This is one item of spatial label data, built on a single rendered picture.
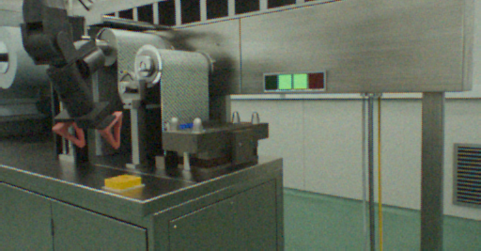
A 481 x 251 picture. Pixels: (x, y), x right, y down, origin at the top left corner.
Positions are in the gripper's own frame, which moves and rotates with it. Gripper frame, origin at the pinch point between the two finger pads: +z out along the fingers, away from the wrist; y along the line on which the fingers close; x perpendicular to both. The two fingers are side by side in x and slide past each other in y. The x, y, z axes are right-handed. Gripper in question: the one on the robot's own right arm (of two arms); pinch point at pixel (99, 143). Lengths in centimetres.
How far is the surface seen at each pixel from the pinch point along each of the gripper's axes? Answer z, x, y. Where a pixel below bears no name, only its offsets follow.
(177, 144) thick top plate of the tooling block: 21.8, -27.5, -0.6
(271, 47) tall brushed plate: 9, -70, -24
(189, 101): 20, -51, 5
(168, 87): 11.0, -45.0, 7.5
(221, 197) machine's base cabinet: 34.9, -18.6, -15.8
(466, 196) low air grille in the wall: 205, -198, -132
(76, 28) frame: -10, -54, 43
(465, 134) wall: 162, -225, -131
